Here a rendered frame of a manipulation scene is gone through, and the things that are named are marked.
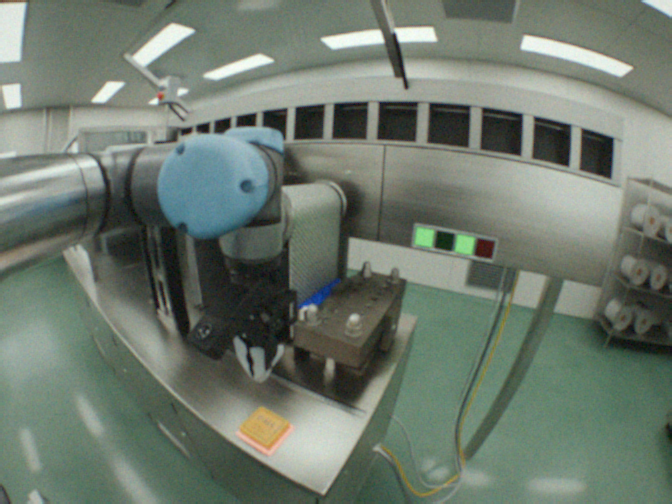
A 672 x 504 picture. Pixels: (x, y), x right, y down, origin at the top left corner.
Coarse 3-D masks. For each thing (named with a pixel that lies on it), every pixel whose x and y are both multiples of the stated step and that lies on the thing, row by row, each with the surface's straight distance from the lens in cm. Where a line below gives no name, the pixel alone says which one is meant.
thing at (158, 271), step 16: (144, 240) 89; (160, 240) 76; (176, 240) 78; (144, 256) 90; (160, 256) 82; (176, 256) 79; (160, 272) 88; (176, 272) 80; (160, 288) 91; (176, 288) 82; (160, 304) 93; (176, 304) 83; (176, 320) 85
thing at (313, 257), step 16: (336, 224) 77; (304, 240) 63; (320, 240) 70; (336, 240) 78; (304, 256) 64; (320, 256) 71; (336, 256) 80; (304, 272) 66; (320, 272) 73; (336, 272) 83; (304, 288) 68; (320, 288) 75
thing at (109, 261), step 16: (96, 144) 141; (112, 144) 143; (128, 144) 146; (144, 144) 149; (96, 240) 142; (112, 240) 145; (128, 240) 148; (80, 256) 182; (96, 256) 144; (112, 256) 146; (128, 256) 149; (112, 272) 148
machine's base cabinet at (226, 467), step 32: (96, 320) 163; (128, 352) 108; (128, 384) 162; (160, 416) 126; (384, 416) 94; (192, 448) 114; (224, 448) 76; (224, 480) 116; (256, 480) 80; (352, 480) 86
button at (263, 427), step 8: (264, 408) 57; (256, 416) 55; (264, 416) 55; (272, 416) 55; (248, 424) 55; (256, 424) 54; (264, 424) 54; (272, 424) 54; (280, 424) 54; (288, 424) 54; (248, 432) 53; (256, 432) 53; (264, 432) 53; (272, 432) 53; (280, 432) 53; (256, 440) 53; (264, 440) 52; (272, 440) 52
